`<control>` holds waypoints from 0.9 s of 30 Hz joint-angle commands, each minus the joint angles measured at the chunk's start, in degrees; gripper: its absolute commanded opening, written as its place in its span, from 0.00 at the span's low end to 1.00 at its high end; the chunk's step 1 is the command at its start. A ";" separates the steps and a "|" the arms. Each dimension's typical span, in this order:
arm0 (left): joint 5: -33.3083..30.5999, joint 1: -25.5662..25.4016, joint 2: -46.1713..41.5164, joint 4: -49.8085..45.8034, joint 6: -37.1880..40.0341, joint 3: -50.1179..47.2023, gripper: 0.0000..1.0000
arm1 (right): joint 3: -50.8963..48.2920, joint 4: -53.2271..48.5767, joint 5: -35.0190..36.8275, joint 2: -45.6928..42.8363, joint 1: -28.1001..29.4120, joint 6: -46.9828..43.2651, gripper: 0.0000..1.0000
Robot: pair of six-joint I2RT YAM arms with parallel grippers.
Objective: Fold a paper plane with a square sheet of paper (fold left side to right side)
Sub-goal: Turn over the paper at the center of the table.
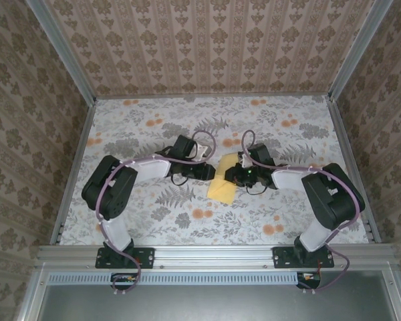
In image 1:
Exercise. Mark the yellow cloth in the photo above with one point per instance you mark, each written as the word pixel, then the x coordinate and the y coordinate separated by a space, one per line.
pixel 222 192

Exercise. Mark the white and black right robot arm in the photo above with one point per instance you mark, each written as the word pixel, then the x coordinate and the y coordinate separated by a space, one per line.
pixel 334 197

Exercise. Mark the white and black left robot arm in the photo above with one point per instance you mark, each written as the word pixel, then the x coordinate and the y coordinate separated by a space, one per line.
pixel 107 187

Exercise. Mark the grey metal sheet panel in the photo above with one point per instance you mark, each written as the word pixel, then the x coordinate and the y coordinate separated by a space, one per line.
pixel 214 304

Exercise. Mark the floral table cover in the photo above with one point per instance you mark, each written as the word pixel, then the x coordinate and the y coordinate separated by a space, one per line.
pixel 137 113

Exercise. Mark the black connector board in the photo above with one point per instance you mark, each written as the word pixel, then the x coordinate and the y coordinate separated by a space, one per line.
pixel 124 280
pixel 308 280

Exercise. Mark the aluminium frame beam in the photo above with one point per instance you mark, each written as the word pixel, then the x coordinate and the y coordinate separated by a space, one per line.
pixel 214 255

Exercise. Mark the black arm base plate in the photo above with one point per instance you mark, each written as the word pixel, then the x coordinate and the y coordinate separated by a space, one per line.
pixel 282 258
pixel 147 257

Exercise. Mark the aluminium table side rail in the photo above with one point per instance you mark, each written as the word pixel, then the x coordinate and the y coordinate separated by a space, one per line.
pixel 351 147
pixel 74 167

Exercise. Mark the aluminium corner post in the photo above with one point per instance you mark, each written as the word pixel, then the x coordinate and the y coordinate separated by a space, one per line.
pixel 359 50
pixel 61 50

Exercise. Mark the aluminium lower frame bar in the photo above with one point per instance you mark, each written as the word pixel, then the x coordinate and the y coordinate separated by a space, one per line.
pixel 30 294
pixel 397 294

